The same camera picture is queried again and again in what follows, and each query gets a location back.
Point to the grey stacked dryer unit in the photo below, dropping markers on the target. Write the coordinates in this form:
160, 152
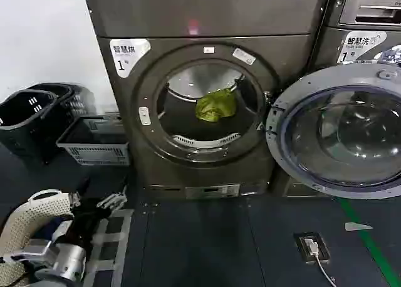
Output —
194, 8

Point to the white power plug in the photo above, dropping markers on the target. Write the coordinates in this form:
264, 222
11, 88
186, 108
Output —
311, 246

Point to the tall black laundry basket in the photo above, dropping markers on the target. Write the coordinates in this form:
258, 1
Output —
73, 100
22, 127

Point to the grey front-load dryer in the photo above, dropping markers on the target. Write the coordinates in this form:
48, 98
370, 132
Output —
131, 161

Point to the green floor tape line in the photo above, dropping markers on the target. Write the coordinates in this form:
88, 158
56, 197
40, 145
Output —
369, 249

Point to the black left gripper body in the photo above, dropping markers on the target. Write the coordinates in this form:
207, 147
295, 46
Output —
89, 221

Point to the black floor socket box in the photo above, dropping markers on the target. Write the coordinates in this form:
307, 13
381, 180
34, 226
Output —
322, 249

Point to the grey stacked washer unit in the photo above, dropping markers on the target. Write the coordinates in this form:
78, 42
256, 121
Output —
369, 8

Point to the grey front-load washer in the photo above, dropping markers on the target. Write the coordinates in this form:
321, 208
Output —
332, 42

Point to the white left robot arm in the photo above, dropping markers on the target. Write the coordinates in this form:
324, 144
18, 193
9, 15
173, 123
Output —
62, 262

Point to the white floor tape piece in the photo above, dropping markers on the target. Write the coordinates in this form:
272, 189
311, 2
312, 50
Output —
357, 226

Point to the grey rectangular slotted crate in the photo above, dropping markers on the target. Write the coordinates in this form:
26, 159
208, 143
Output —
94, 149

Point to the round glass dryer door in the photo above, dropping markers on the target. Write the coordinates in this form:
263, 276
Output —
341, 133

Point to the green cloth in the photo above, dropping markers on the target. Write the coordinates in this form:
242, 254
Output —
215, 107

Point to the dark clothes in basket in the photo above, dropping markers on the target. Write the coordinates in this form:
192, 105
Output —
56, 227

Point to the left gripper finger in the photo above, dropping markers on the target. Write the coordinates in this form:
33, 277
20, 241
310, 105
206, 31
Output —
111, 200
81, 193

